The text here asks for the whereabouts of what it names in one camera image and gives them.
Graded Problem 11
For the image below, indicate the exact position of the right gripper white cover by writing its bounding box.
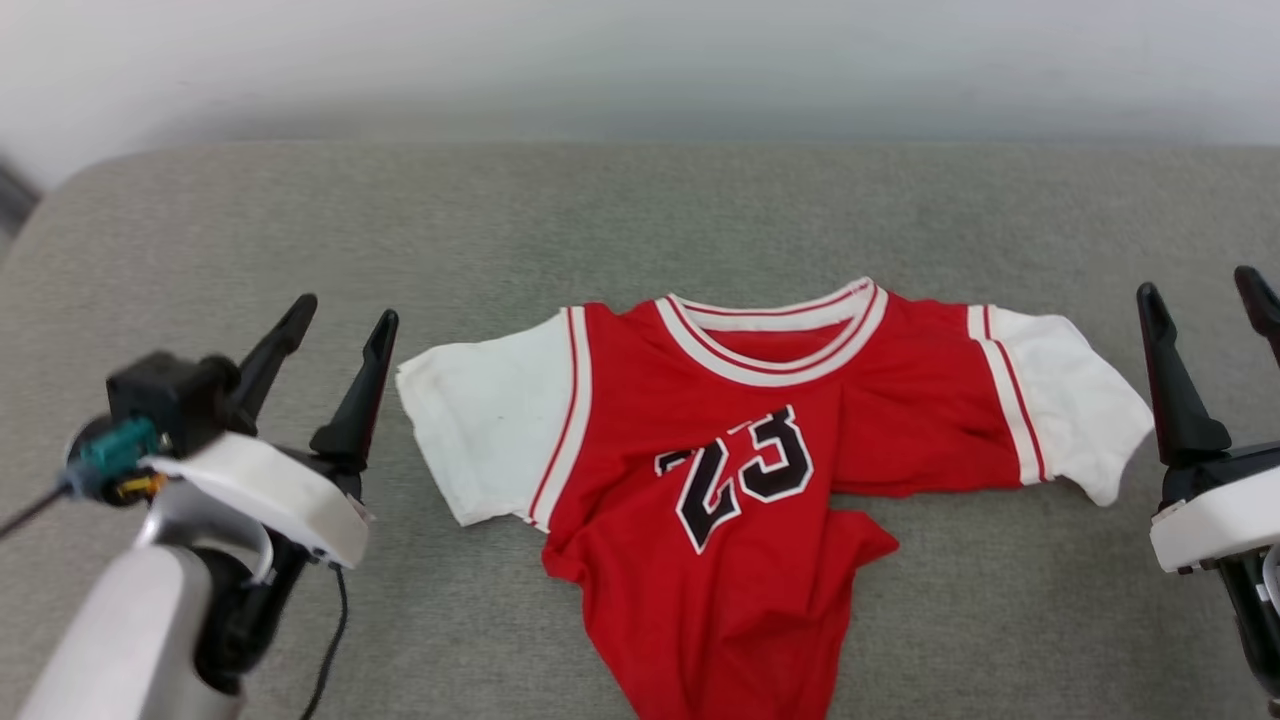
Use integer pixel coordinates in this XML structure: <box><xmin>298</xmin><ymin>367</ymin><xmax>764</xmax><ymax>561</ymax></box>
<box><xmin>1137</xmin><ymin>265</ymin><xmax>1280</xmax><ymax>701</ymax></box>

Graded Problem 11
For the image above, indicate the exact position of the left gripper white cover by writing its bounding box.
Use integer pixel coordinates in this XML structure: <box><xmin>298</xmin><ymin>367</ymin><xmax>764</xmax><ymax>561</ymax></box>
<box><xmin>150</xmin><ymin>293</ymin><xmax>399</xmax><ymax>693</ymax></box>

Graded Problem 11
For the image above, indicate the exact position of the red white basketball jersey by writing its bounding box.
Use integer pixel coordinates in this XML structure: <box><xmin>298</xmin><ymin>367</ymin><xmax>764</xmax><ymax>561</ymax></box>
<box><xmin>396</xmin><ymin>277</ymin><xmax>1154</xmax><ymax>720</ymax></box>

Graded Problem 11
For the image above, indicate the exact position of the teal cable connector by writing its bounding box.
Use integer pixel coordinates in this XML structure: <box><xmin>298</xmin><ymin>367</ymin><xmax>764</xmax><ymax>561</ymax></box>
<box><xmin>66</xmin><ymin>416</ymin><xmax>166</xmax><ymax>504</ymax></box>

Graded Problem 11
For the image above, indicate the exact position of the thin black connector cable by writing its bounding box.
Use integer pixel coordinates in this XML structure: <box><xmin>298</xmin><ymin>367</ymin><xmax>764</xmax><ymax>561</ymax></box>
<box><xmin>0</xmin><ymin>485</ymin><xmax>73</xmax><ymax>541</ymax></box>

